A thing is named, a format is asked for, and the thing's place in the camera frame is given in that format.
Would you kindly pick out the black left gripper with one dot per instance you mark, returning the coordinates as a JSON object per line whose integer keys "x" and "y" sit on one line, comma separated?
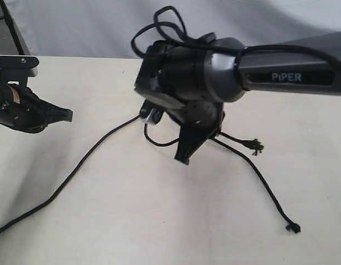
{"x": 24, "y": 111}

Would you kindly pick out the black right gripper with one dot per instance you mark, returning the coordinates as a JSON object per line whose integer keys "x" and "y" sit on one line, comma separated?
{"x": 198, "y": 120}

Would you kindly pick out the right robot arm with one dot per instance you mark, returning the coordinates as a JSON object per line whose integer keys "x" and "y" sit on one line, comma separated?
{"x": 191, "y": 82}

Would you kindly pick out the grey backdrop cloth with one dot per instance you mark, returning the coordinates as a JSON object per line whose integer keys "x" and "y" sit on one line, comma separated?
{"x": 105, "y": 28}

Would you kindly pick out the black stand pole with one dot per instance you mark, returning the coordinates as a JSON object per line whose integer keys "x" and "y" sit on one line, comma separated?
{"x": 6, "y": 17}

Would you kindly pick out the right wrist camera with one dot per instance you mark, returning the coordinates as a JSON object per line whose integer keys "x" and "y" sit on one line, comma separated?
{"x": 150, "y": 113}

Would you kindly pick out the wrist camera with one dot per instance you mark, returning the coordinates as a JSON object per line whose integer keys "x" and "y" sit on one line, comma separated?
{"x": 150, "y": 113}
{"x": 18, "y": 68}

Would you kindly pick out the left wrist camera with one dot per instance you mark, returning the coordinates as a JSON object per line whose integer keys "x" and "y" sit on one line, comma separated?
{"x": 18, "y": 68}

